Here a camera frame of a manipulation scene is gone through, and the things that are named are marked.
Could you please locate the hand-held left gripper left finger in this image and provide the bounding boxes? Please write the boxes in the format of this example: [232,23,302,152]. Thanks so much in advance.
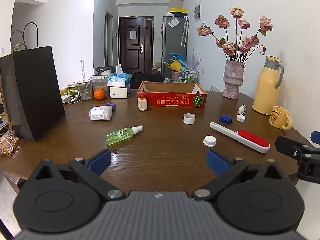
[36,149,126,201]

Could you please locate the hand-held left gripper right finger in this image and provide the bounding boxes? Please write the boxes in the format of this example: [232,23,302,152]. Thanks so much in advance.
[191,149,282,202]

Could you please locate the white ribbed cap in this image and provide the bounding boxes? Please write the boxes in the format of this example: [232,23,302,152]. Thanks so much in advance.
[203,135,217,147]

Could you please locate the green spray bottle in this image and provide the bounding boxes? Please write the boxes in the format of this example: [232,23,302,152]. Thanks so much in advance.
[105,125,144,146]

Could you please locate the white and red lint brush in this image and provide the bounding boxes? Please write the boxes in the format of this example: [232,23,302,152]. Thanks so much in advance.
[210,122,270,153]

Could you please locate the beige charger plug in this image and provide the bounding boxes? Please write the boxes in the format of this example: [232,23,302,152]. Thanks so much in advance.
[137,96,148,112]

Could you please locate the red cardboard box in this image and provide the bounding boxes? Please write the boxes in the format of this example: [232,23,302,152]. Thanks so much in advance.
[137,81,207,108]

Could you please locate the yellow bear mug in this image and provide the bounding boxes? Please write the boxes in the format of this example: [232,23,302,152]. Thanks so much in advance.
[269,106,293,130]

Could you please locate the white pill bottle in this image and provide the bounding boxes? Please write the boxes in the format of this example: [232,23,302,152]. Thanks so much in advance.
[89,106,113,121]

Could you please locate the yellow thermos jug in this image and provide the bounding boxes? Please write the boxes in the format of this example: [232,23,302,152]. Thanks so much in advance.
[252,56,284,115]

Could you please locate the white tissue pack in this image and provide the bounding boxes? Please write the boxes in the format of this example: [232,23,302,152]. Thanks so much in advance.
[109,86,128,99]

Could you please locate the clear plastic food jar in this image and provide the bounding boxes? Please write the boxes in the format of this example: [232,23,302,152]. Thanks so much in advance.
[91,74,110,97]

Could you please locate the yellow green packet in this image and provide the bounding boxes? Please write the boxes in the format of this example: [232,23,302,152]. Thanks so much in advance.
[61,82,79,95]

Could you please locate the pink textured vase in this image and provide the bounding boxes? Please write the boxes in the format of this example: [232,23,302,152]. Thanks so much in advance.
[222,59,247,99]

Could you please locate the blue tissue pack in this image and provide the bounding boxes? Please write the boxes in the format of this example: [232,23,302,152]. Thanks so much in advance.
[107,64,132,88]

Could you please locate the metal trolley rack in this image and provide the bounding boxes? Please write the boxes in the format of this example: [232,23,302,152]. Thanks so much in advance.
[184,70,199,83]

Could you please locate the orange snack packet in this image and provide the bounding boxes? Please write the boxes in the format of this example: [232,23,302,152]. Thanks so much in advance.
[0,134,25,158]

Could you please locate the black kitchen appliance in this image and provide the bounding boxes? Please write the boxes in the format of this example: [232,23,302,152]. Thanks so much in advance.
[94,66,116,77]

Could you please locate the black paper bag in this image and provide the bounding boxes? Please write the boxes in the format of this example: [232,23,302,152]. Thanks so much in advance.
[12,22,66,142]

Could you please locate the purple dried grass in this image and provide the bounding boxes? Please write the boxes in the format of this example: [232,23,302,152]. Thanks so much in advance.
[191,49,202,70]

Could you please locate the blue and yellow plastic items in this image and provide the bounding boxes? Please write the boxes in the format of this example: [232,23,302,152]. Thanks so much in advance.
[164,53,187,72]

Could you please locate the dried pink roses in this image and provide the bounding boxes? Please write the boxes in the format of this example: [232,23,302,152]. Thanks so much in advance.
[197,6,274,63]

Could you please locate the dark brown entrance door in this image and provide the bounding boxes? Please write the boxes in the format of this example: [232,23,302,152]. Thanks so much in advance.
[119,17,154,74]

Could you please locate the grey interior door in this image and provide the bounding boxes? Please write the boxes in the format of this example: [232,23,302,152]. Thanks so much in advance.
[105,10,114,68]

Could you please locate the grey refrigerator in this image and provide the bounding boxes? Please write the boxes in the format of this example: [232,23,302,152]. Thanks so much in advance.
[161,15,188,80]

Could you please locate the white folded umbrella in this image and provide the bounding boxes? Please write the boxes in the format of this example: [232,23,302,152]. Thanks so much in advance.
[180,16,189,47]

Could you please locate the yellow and black box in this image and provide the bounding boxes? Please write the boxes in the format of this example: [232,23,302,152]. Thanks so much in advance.
[170,8,188,17]

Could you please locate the white charger with cable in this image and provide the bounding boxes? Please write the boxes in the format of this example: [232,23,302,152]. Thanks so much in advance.
[61,90,82,104]

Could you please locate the wall poster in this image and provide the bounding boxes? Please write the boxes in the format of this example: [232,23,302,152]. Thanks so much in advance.
[194,2,202,22]

